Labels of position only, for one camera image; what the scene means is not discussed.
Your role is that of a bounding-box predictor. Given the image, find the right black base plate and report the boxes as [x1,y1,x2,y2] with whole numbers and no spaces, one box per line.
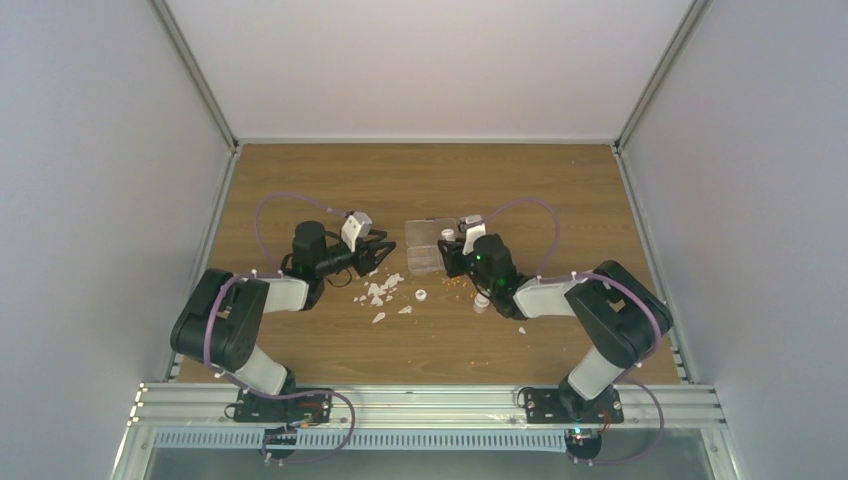
[515,385,625,425]

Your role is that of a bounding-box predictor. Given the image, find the aluminium front rail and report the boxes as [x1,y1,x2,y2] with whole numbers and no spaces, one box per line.
[127,383,727,429]

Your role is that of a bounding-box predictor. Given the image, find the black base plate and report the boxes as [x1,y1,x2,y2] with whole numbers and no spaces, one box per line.
[515,385,625,425]
[223,389,333,424]

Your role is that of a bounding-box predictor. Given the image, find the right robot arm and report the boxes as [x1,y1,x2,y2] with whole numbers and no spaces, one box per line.
[437,234,673,410]

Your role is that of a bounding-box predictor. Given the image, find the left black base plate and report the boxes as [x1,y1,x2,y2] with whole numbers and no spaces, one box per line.
[223,389,333,424]

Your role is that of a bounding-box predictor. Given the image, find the capped white pill bottle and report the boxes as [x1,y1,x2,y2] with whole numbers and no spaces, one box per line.
[473,295,490,314]

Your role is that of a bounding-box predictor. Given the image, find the clear plastic pill organizer box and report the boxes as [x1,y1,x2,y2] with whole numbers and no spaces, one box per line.
[404,217,457,276]

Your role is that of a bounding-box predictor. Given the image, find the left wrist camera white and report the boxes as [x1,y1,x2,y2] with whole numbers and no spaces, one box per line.
[340,211,373,252]

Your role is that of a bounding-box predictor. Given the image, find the spilled orange pills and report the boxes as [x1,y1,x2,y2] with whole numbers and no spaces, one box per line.
[441,276,475,295]

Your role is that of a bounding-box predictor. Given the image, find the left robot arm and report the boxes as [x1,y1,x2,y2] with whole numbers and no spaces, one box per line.
[170,212,397,401]

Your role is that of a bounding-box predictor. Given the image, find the white slotted cable duct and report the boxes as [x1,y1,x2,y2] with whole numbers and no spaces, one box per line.
[153,427,567,453]

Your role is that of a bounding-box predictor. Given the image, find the white pill fragments pile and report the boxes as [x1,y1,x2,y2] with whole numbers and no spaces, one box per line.
[352,272,415,325]

